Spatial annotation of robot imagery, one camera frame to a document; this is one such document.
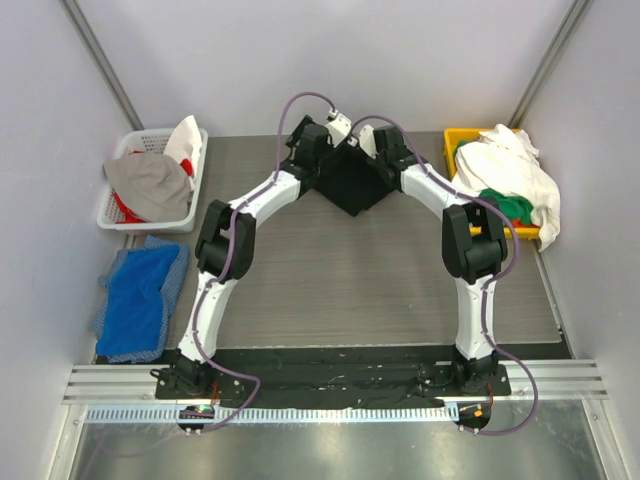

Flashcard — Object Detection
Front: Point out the black t shirt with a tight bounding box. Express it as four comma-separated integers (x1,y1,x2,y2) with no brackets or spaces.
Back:
314,144,392,217

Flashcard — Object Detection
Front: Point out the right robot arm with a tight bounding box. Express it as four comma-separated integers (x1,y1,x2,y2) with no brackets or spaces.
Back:
359,125,508,395

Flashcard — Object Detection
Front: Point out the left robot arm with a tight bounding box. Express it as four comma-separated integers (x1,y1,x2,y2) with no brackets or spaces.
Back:
167,113,352,399

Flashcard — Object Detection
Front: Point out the yellow plastic bin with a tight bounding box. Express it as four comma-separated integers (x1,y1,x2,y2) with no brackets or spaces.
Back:
443,128,540,240

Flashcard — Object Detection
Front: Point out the white t shirt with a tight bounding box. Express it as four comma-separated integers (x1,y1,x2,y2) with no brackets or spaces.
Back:
451,124,561,251

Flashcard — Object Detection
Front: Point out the white and red garment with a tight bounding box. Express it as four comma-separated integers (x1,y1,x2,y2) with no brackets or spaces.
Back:
113,116,202,223

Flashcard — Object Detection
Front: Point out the green t shirt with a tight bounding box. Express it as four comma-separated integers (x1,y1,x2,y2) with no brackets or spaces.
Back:
479,188,533,227

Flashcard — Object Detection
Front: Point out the white plastic laundry basket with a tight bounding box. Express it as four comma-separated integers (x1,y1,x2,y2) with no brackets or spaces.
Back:
96,128,209,234

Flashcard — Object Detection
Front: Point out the beige grey shirt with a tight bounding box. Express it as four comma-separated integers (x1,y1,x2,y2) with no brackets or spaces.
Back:
103,152,191,223

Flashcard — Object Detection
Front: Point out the blue checkered shirt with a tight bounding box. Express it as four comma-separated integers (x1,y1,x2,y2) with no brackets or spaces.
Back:
91,235,190,363

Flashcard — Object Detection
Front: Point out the solid blue shirt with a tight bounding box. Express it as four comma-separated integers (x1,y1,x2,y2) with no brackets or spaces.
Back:
96,245,180,357

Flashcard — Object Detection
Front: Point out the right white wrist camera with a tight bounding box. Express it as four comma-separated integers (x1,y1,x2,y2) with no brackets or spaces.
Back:
347,125,377,159

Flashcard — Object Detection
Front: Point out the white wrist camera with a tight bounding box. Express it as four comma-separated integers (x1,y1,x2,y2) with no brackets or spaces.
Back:
347,125,377,159
325,109,352,147

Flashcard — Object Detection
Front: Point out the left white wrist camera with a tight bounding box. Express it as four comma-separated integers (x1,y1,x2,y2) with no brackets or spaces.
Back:
325,109,352,147

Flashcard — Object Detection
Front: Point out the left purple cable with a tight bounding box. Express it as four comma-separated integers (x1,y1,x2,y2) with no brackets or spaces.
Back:
192,92,337,434

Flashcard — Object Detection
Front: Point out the right corner aluminium post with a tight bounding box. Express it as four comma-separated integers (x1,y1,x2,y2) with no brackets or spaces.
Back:
508,0,594,128

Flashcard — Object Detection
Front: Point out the corner aluminium post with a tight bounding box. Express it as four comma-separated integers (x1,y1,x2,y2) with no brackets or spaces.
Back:
508,0,594,128
59,0,144,130

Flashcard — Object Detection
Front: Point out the left corner aluminium post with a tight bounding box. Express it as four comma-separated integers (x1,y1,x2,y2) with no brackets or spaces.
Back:
59,0,144,130

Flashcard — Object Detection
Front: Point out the aluminium rail frame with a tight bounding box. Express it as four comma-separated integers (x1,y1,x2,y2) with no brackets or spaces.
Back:
62,360,608,405

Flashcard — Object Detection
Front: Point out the white slotted cable duct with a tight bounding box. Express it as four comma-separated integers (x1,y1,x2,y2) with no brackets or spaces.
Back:
85,403,459,425

